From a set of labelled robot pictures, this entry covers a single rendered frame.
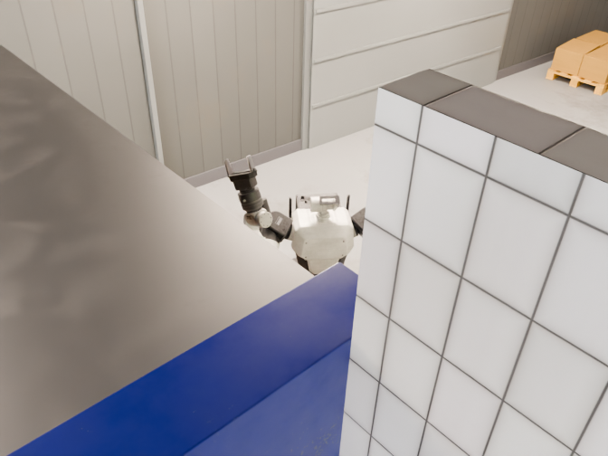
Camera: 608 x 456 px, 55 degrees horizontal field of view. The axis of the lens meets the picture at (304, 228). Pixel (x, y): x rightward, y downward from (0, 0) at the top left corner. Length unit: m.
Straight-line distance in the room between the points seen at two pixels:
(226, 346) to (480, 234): 0.48
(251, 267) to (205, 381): 0.34
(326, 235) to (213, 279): 1.38
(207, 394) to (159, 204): 0.61
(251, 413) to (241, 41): 4.43
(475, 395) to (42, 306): 0.79
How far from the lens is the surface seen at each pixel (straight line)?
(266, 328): 1.03
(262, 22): 5.24
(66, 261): 1.31
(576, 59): 8.34
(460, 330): 0.83
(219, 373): 0.97
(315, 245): 2.55
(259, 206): 2.34
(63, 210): 1.47
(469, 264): 0.76
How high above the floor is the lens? 2.89
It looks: 36 degrees down
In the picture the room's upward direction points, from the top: 2 degrees clockwise
